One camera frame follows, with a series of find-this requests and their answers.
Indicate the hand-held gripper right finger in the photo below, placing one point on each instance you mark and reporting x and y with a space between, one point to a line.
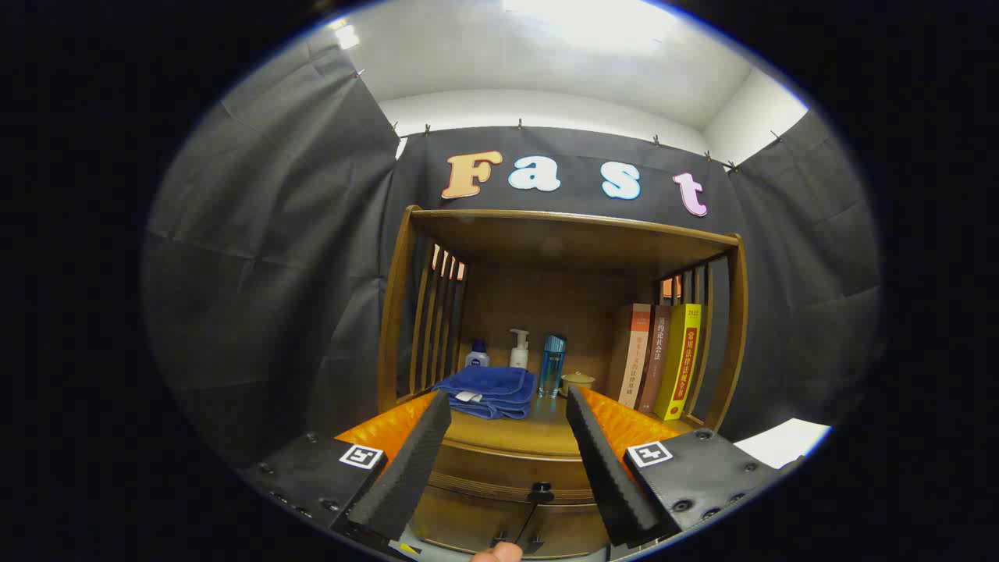
605 468

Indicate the black backdrop cloth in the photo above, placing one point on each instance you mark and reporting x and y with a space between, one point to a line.
273 273

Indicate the wooden drawer with black knob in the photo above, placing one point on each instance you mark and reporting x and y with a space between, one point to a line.
499 472

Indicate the white table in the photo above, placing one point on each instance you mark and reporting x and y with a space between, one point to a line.
780 441

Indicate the blue folded towel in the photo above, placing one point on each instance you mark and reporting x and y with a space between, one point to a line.
488 386

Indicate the brown book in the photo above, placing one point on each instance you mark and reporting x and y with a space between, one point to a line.
655 367

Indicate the small white bottle blue cap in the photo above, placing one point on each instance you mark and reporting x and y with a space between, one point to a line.
477 359

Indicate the wooden cabinet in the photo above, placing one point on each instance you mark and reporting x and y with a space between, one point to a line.
546 242

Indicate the blue glass bottle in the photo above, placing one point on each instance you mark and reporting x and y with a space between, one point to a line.
552 367

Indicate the yellow book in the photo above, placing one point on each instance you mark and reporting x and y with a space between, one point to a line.
680 367

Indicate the orange and white book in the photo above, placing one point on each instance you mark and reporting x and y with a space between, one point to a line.
636 359

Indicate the yellow lidded teacup with saucer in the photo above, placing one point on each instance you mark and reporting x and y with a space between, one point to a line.
577 381

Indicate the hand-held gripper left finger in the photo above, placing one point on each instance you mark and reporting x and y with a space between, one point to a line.
410 468

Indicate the wooden countertop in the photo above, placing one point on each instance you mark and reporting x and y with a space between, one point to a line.
515 433

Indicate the wooden cabinet door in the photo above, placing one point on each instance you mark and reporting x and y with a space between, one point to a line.
570 531
460 523

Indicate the white pump bottle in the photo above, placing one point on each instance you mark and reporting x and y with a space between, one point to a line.
519 357

